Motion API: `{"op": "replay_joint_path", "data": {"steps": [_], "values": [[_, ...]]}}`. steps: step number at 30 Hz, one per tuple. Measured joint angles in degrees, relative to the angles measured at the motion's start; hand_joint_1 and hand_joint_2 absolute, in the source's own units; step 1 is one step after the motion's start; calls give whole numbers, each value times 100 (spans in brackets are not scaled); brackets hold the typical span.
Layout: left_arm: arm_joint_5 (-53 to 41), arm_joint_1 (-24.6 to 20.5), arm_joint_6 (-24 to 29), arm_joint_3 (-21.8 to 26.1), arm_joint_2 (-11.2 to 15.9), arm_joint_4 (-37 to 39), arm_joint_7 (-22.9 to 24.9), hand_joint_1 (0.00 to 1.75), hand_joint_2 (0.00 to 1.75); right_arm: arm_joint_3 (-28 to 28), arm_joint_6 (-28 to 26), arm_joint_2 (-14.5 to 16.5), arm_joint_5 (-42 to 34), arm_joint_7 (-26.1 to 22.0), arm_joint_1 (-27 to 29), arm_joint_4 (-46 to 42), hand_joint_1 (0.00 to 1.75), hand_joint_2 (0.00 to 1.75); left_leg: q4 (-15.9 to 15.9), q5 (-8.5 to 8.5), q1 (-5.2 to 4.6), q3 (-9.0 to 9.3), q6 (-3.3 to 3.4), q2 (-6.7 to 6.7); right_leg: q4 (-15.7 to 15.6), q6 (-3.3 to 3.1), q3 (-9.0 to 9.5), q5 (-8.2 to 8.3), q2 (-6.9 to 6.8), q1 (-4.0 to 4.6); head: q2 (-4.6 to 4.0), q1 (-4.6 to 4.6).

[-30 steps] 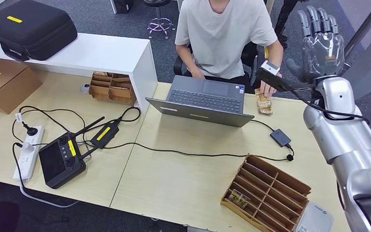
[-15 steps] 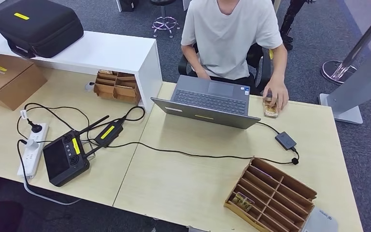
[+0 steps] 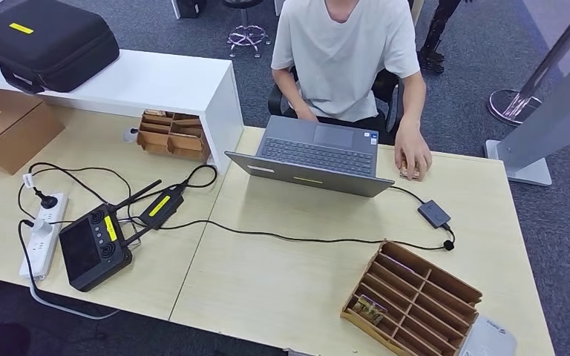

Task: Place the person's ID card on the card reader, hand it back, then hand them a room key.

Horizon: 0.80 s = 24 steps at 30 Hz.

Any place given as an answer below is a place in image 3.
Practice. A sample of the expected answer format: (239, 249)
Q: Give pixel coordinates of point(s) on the person's right hand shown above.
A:
(307, 114)

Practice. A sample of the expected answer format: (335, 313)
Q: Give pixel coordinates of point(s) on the person's left hand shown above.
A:
(413, 147)

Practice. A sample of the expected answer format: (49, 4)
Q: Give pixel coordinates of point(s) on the patterned key card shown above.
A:
(404, 172)

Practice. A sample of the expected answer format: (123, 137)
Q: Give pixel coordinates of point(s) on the cardboard card organizer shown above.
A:
(413, 295)

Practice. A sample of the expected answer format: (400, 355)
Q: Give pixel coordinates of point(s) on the person's right forearm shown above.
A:
(287, 91)

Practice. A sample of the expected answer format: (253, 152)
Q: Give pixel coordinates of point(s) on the person's left forearm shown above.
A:
(413, 98)

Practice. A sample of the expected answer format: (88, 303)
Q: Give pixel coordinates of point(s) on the person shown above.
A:
(344, 59)

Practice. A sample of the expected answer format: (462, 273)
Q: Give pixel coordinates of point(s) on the patterned card stack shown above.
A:
(369, 309)

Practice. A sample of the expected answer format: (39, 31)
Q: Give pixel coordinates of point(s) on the white card reader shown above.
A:
(491, 341)

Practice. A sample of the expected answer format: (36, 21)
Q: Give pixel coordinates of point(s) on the black office chair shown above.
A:
(388, 88)

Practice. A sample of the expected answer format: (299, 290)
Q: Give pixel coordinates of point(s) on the grey laptop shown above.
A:
(314, 182)

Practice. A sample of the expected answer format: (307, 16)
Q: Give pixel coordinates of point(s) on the black USB hub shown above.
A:
(433, 213)

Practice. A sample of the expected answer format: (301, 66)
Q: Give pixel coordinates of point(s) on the chrome base stool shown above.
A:
(248, 35)

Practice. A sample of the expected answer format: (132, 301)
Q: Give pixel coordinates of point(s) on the black humanoid robot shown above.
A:
(437, 29)

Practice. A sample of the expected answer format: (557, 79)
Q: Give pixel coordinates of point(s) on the small cardboard divider tray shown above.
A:
(174, 144)

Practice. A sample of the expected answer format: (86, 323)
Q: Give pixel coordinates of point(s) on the wooden desk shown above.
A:
(418, 10)

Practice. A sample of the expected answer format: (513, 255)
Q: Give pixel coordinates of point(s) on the black bag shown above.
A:
(191, 8)

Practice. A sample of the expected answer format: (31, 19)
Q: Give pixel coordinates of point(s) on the white desk shelf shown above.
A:
(142, 83)

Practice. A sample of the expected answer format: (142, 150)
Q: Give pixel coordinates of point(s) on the black power brick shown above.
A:
(161, 209)

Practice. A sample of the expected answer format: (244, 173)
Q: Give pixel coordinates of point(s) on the black remote controller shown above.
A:
(93, 250)

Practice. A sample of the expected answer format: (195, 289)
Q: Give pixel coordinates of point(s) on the black carrying case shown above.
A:
(44, 44)

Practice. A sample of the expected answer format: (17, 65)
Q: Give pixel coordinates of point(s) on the black mains plug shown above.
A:
(48, 201)

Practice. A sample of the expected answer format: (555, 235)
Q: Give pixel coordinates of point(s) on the white plug adapter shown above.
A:
(41, 227)

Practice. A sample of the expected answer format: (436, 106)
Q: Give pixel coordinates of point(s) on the white power strip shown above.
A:
(43, 250)

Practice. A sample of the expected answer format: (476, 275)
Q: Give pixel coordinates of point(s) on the brown cardboard box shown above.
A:
(9, 132)

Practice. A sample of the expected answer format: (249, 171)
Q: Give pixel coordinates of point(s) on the chrome stanchion post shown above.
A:
(513, 105)

